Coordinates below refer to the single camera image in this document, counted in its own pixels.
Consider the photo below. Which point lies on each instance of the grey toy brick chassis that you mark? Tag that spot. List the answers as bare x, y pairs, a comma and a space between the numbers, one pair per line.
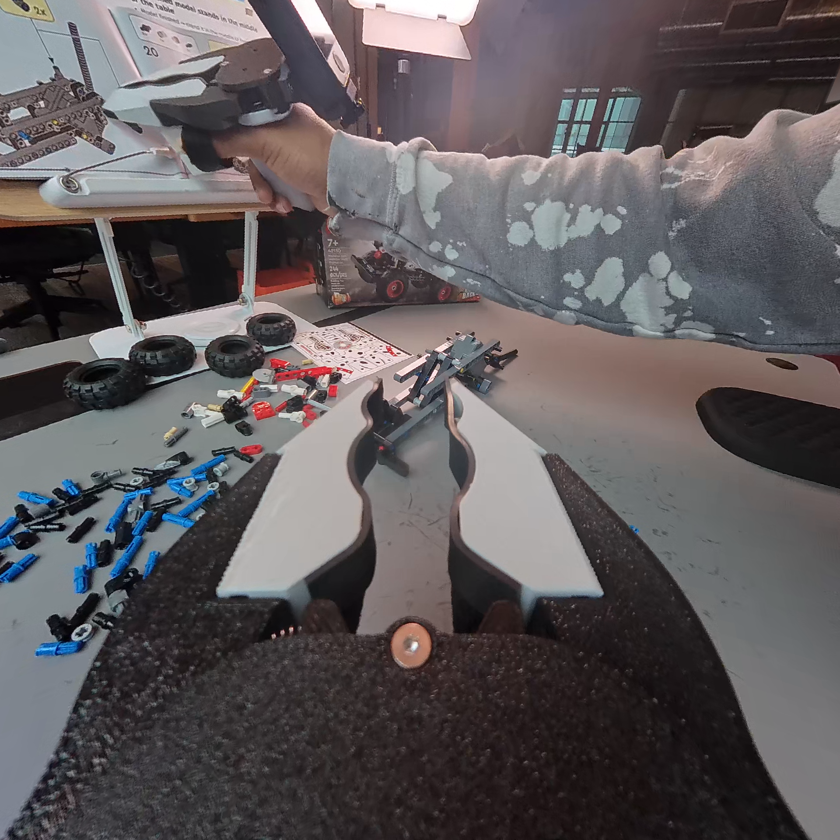
433, 387

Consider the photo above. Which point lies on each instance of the pile of red white bricks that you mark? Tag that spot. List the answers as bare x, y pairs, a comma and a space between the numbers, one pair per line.
269, 394

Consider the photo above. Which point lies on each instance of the person's right forearm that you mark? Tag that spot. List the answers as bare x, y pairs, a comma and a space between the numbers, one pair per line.
591, 223

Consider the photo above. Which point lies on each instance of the grey desk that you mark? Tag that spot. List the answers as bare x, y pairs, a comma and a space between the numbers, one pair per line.
630, 433

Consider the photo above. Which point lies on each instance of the toy truck cardboard box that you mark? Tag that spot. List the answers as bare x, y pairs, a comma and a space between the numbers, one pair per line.
381, 269

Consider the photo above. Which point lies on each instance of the building instruction booklet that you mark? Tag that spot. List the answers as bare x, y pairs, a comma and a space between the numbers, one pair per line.
79, 53

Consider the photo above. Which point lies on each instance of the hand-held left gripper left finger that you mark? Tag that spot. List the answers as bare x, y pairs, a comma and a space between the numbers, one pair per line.
295, 525

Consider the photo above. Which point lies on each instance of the person's right hand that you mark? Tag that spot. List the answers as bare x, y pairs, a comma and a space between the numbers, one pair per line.
295, 158

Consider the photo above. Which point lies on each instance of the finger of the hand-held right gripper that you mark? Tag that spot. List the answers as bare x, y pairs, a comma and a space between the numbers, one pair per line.
151, 112
184, 79

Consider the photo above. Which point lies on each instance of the white sticker sheet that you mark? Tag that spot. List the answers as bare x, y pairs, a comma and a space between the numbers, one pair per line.
344, 348

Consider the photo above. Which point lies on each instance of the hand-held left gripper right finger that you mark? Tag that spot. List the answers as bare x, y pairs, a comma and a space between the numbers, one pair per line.
532, 525

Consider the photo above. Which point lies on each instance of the white and wooden book stand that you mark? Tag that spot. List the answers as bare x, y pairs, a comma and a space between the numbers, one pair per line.
131, 193

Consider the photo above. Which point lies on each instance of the pile of blue black pins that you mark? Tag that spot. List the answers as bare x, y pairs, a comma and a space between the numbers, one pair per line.
105, 525

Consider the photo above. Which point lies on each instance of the bright studio light panel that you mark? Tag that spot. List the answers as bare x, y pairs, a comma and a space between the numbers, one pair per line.
414, 20

